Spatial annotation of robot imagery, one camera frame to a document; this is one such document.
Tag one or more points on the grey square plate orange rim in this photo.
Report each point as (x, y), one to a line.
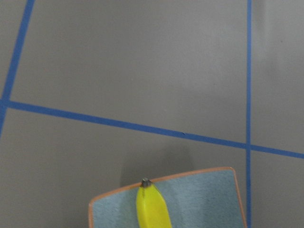
(207, 198)

